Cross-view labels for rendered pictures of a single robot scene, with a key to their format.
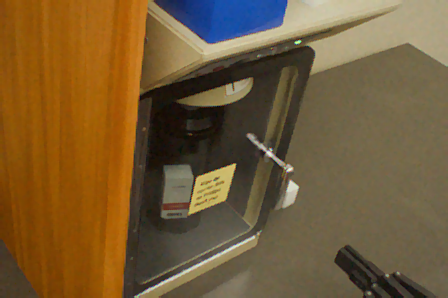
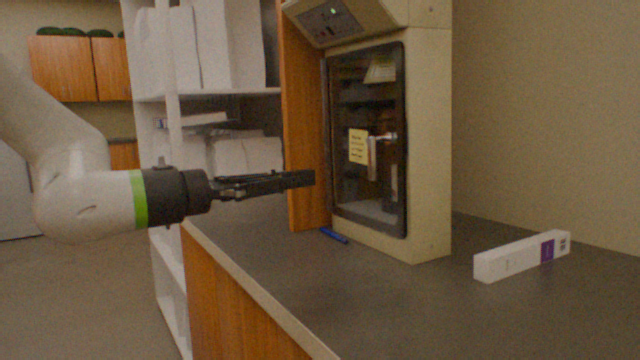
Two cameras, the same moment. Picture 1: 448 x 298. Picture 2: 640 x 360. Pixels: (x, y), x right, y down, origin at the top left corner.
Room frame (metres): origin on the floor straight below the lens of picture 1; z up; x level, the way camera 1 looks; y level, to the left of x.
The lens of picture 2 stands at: (0.89, -0.96, 1.27)
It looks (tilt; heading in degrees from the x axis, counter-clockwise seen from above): 10 degrees down; 107
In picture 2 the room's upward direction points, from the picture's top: 3 degrees counter-clockwise
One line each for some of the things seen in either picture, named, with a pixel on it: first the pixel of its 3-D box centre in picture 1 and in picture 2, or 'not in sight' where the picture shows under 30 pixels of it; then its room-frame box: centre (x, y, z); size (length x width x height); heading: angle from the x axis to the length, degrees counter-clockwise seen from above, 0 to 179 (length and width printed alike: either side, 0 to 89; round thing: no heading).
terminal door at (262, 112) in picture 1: (214, 180); (360, 140); (0.68, 0.00, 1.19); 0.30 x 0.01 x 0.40; 136
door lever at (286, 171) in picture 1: (275, 180); (378, 156); (0.74, -0.09, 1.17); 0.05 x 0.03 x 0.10; 46
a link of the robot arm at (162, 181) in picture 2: not in sight; (163, 193); (0.45, -0.40, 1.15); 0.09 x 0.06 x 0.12; 136
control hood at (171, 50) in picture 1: (273, 37); (337, 14); (0.65, -0.03, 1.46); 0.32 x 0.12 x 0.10; 136
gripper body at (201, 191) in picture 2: not in sight; (210, 190); (0.50, -0.34, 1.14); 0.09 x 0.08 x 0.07; 46
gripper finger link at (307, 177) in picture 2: (360, 266); (297, 179); (0.61, -0.24, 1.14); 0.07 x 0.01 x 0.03; 46
